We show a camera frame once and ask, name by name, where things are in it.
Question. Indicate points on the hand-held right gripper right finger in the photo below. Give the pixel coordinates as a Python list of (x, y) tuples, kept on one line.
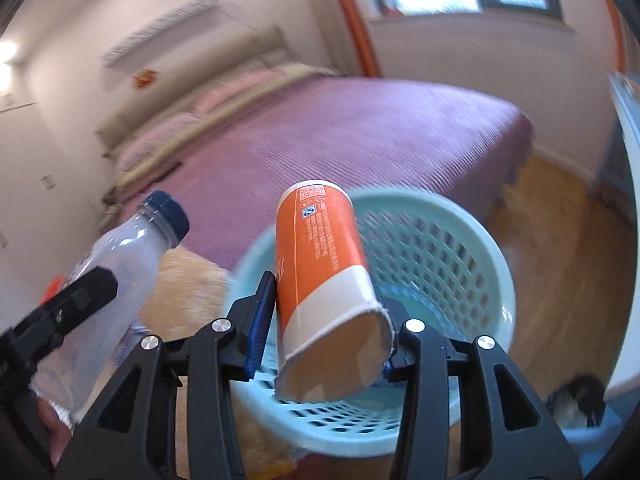
[(425, 360)]

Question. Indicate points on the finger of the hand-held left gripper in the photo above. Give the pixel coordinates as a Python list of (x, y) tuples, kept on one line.
[(75, 305)]

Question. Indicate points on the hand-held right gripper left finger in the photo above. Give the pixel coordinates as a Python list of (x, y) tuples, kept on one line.
[(261, 325)]

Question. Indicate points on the clear plastic bottle blue cap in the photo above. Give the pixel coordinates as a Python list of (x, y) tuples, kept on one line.
[(120, 270)]

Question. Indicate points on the orange paper cup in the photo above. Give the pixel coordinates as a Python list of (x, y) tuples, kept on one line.
[(320, 260)]

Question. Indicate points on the light blue plastic basket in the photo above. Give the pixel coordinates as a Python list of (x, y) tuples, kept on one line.
[(440, 260)]

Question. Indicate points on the person's left hand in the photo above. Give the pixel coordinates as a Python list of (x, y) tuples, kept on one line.
[(55, 430)]

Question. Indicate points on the black and white furry animal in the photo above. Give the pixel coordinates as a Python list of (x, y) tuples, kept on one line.
[(575, 400)]

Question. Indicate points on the pink pillow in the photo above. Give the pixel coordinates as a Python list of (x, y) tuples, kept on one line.
[(240, 92), (160, 140)]

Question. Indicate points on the bed with purple cover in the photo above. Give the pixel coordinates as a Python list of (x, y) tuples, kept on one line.
[(350, 130)]

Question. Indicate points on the beige bed headboard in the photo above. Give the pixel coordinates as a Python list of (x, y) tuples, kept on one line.
[(200, 85)]

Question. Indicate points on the white furniture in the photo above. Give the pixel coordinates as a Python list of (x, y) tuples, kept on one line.
[(625, 210)]

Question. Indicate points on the ceiling light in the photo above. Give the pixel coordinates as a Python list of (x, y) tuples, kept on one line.
[(7, 52)]

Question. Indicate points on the orange curtain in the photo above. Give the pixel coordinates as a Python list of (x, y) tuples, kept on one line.
[(352, 15), (618, 35)]

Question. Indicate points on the red wall decoration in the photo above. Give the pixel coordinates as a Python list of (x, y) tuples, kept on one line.
[(143, 78)]

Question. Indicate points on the white wall air conditioner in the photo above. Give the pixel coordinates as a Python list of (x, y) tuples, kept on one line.
[(160, 30)]

